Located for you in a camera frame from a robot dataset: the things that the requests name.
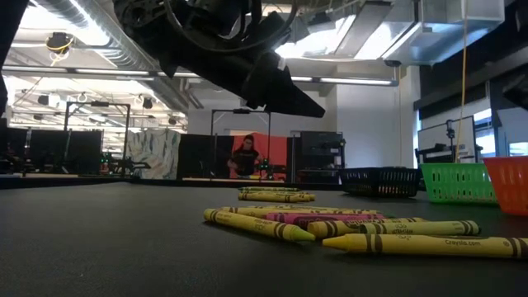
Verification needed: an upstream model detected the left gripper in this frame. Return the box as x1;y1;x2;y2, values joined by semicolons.
158;14;327;119

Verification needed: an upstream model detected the red cloth backdrop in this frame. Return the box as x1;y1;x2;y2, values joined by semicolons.
230;131;290;182

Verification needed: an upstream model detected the black equipment rack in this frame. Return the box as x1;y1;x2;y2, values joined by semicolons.
290;130;347;185

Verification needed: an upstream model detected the person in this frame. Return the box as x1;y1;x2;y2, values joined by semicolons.
226;134;265;180

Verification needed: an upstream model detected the yellow crayon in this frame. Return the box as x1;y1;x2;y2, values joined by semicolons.
247;205;376;215
358;219;482;237
220;205;290;219
238;191;317;204
246;189;315;196
321;233;528;260
307;217;428;239

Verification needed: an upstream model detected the black partition panel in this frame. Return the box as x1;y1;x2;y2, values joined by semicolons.
0;127;104;175
177;134;235;182

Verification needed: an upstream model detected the black plastic basket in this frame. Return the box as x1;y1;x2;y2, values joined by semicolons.
338;166;422;199

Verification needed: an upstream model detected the green-yellow crayon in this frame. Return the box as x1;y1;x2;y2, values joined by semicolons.
203;208;317;243

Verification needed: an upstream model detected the white patterned sheet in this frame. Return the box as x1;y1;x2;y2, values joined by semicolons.
125;129;182;181

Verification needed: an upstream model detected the white display board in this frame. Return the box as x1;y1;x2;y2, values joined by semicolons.
416;115;479;165

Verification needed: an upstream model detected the long ceiling light strip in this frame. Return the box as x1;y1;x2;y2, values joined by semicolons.
0;64;399;87

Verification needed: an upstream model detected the green plastic basket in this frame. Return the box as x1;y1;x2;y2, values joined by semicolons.
419;162;499;206

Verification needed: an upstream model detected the orange plastic basket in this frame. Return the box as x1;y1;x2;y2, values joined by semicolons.
482;155;528;217

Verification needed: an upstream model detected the black camera gantry frame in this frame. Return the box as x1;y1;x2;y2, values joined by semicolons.
210;108;273;182
64;101;132;177

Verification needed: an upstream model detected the black aluminium table frame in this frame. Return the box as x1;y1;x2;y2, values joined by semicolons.
0;172;346;191

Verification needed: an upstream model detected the yellow hanging cable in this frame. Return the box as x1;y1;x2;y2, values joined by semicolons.
452;0;469;164

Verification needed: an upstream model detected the silver spiral duct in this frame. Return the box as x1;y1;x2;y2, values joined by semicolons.
35;0;195;112

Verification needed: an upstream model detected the ceiling cable reel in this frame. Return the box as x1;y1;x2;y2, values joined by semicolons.
44;31;77;68

